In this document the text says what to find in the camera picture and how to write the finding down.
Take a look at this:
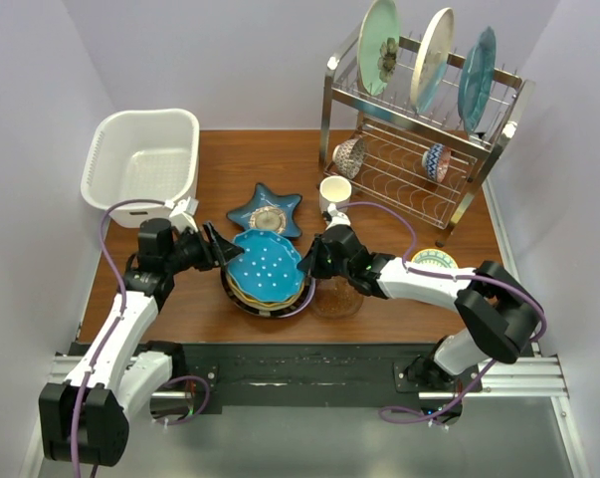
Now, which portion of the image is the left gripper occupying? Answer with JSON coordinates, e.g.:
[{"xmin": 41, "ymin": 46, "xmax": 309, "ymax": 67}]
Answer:
[{"xmin": 165, "ymin": 222, "xmax": 246, "ymax": 276}]

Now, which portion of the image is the blue polka dot plate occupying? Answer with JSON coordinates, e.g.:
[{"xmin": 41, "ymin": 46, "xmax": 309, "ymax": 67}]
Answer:
[{"xmin": 227, "ymin": 229, "xmax": 305, "ymax": 301}]

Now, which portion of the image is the yellow polka dot plate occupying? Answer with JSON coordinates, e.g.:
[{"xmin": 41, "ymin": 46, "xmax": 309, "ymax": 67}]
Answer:
[{"xmin": 226, "ymin": 276, "xmax": 304, "ymax": 310}]

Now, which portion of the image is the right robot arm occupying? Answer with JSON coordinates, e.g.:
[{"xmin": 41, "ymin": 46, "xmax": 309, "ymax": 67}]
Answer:
[{"xmin": 298, "ymin": 225, "xmax": 546, "ymax": 391}]

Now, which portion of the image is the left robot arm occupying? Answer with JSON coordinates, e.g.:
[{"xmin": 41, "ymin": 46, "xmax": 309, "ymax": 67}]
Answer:
[{"xmin": 39, "ymin": 218, "xmax": 244, "ymax": 468}]

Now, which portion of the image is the white plastic bin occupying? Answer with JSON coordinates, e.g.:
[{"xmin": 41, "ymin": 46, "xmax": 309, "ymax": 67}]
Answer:
[{"xmin": 81, "ymin": 109, "xmax": 200, "ymax": 228}]

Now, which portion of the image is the black striped plate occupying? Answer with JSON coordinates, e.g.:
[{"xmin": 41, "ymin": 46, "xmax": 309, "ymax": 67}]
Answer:
[{"xmin": 220, "ymin": 270, "xmax": 316, "ymax": 319}]

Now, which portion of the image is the clear glass dish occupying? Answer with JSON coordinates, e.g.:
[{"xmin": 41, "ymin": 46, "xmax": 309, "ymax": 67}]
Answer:
[{"xmin": 309, "ymin": 277, "xmax": 364, "ymax": 319}]

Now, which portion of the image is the blue star-shaped dish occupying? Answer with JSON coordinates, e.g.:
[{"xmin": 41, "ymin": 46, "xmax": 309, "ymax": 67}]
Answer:
[{"xmin": 226, "ymin": 182, "xmax": 302, "ymax": 239}]

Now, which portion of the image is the white mug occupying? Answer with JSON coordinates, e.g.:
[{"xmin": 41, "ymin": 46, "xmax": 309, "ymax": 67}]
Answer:
[{"xmin": 318, "ymin": 175, "xmax": 352, "ymax": 212}]

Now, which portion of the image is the red patterned bowl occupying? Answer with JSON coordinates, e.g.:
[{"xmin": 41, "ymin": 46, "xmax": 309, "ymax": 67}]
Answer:
[{"xmin": 332, "ymin": 137, "xmax": 366, "ymax": 179}]

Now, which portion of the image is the yellow blue small bowl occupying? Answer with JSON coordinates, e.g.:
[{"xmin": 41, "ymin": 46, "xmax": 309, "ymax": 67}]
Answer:
[{"xmin": 411, "ymin": 248, "xmax": 458, "ymax": 269}]

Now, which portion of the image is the blue zigzag bowl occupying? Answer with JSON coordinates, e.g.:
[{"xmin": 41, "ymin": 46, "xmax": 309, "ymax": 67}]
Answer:
[{"xmin": 421, "ymin": 143, "xmax": 452, "ymax": 183}]

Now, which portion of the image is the metal dish rack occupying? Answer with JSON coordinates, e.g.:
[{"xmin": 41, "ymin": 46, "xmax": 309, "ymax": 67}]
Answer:
[{"xmin": 318, "ymin": 28, "xmax": 535, "ymax": 247}]

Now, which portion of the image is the mint flower plate in rack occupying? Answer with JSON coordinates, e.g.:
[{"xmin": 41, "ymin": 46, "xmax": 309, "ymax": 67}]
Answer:
[{"xmin": 356, "ymin": 0, "xmax": 400, "ymax": 96}]

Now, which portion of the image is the beige blue plate in rack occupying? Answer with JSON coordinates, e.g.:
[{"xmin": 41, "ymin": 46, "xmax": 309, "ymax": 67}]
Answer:
[{"xmin": 410, "ymin": 7, "xmax": 455, "ymax": 114}]

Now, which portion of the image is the teal glass plate in rack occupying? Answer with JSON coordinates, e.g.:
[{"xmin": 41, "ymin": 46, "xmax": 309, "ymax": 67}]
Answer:
[{"xmin": 458, "ymin": 27, "xmax": 497, "ymax": 134}]

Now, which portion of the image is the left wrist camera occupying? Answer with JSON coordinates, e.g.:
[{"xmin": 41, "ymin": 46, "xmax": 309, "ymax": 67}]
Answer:
[{"xmin": 164, "ymin": 197, "xmax": 199, "ymax": 233}]

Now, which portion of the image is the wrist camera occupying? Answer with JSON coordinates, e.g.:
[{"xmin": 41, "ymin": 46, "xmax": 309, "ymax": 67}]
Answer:
[
  {"xmin": 322, "ymin": 203, "xmax": 351, "ymax": 230},
  {"xmin": 164, "ymin": 197, "xmax": 199, "ymax": 233}
]

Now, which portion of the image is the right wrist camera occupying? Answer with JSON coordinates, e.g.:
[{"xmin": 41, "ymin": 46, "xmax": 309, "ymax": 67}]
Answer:
[{"xmin": 322, "ymin": 203, "xmax": 351, "ymax": 230}]

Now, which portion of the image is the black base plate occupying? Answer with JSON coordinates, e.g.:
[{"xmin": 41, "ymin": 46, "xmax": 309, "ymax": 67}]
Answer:
[{"xmin": 137, "ymin": 341, "xmax": 479, "ymax": 413}]

